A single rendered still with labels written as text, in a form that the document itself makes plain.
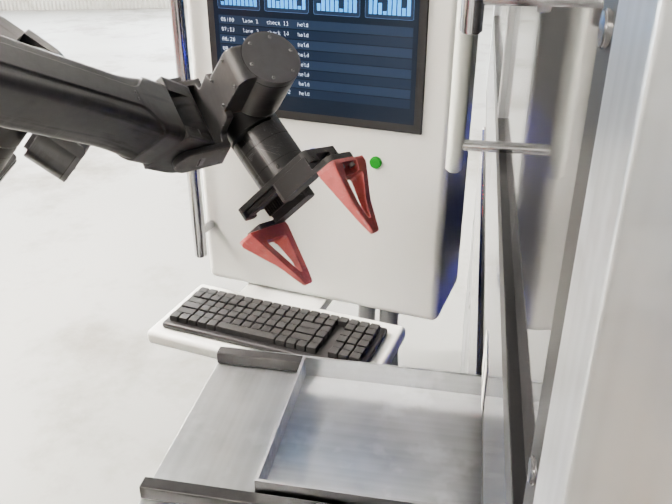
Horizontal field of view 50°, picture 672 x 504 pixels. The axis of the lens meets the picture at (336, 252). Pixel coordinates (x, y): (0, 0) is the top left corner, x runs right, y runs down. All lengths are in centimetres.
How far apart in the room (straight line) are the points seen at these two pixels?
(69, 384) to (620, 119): 254
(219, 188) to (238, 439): 60
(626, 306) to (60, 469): 221
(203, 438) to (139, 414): 149
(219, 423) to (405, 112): 59
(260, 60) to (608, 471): 50
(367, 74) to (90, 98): 72
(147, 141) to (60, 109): 10
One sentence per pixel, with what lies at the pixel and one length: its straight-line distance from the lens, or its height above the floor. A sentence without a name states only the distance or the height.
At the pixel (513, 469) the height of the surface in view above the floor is 121.
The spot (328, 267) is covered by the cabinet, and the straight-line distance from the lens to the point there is 141.
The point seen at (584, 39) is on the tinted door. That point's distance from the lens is 41.
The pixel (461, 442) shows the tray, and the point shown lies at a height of 88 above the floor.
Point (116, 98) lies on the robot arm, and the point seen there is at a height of 139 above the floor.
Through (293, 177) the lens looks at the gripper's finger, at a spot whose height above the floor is 130.
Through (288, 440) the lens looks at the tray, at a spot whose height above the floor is 88.
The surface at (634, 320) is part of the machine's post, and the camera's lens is 24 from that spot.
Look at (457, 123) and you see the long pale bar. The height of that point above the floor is 125.
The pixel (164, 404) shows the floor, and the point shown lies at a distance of 252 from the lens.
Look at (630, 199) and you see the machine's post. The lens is 23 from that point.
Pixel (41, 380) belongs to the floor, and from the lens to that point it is 276.
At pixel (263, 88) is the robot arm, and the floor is 138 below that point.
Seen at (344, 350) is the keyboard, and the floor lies 83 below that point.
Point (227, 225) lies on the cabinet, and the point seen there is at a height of 93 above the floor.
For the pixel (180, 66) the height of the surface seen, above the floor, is 126.
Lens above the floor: 155
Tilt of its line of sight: 27 degrees down
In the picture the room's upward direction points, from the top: straight up
